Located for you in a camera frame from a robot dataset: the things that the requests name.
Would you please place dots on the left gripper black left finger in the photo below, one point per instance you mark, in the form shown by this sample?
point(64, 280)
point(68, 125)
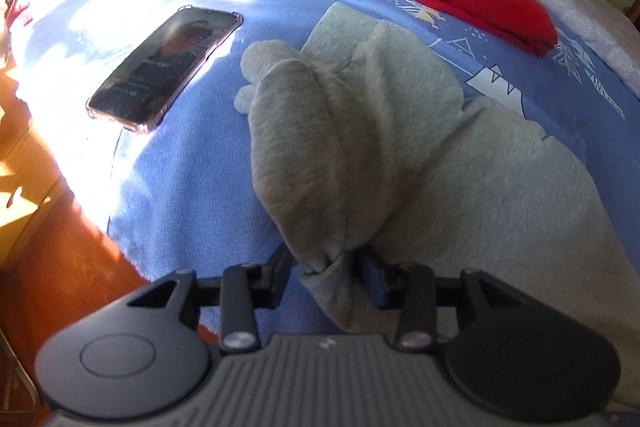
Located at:
point(245, 289)

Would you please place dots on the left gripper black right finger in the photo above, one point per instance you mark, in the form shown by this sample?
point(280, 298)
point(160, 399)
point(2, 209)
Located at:
point(408, 288)

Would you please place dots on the grey sweatpants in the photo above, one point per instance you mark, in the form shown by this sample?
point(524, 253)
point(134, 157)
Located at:
point(364, 137)

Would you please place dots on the blue patterned bed sheet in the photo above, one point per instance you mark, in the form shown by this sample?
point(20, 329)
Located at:
point(182, 195)

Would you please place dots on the black smartphone in clear case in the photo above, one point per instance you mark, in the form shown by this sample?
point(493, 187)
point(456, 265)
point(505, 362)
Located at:
point(141, 89)

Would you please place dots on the red folded garment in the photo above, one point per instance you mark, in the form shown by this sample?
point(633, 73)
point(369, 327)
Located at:
point(523, 23)

